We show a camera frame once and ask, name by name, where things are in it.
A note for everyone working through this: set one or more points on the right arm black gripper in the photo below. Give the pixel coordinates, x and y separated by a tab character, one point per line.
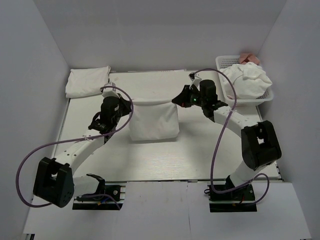
182	99

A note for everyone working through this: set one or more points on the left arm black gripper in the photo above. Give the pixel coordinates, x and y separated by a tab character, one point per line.
126	104

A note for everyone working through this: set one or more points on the white Coca-Cola print t-shirt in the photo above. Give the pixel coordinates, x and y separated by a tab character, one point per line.
153	120

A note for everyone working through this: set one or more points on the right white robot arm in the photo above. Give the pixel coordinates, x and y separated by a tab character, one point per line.
259	143

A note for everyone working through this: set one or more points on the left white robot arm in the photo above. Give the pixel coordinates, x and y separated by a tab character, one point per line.
55	181

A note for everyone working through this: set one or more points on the white plastic laundry basket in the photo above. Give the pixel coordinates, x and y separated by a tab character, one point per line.
226	61

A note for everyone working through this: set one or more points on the folded white t-shirt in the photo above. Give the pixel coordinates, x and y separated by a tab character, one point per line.
86	82

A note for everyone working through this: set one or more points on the crumpled white t-shirt in basket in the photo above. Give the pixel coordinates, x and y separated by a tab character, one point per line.
249	80

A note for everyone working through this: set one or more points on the pink cloth behind basket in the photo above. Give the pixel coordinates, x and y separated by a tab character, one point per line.
248	57

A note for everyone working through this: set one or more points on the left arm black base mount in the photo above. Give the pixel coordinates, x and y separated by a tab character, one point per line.
110	198

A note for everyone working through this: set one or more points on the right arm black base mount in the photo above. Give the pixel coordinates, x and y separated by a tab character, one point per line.
239	201

